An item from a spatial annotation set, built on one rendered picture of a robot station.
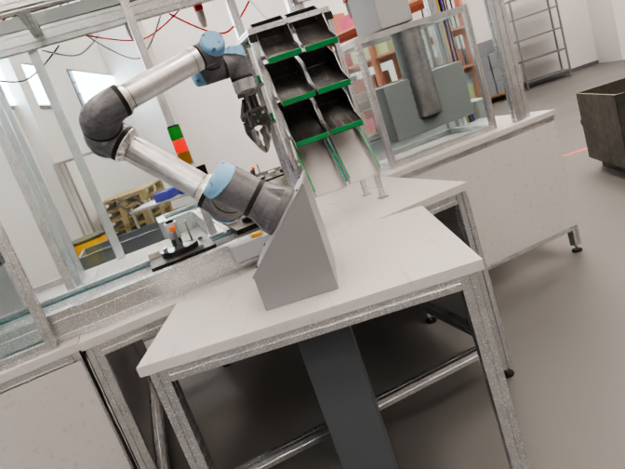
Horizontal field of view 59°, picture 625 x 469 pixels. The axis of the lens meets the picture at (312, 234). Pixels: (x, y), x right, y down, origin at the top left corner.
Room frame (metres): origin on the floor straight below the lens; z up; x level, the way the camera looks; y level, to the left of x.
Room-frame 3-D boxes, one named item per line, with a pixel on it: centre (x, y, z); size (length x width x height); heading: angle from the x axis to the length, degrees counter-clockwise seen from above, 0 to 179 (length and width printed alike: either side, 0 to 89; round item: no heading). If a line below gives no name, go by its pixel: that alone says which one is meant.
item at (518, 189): (3.25, -0.89, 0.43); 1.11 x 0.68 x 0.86; 105
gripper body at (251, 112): (1.92, 0.05, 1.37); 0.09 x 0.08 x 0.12; 15
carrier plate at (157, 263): (2.04, 0.49, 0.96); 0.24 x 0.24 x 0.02; 15
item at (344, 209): (2.56, 0.28, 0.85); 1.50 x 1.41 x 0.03; 105
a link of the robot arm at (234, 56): (1.93, 0.06, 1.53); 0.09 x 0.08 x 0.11; 109
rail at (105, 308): (1.91, 0.39, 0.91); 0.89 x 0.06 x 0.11; 105
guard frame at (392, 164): (3.22, -0.79, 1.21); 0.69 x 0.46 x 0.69; 105
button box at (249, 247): (1.90, 0.19, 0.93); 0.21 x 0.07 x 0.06; 105
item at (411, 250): (1.63, 0.06, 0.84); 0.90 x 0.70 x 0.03; 86
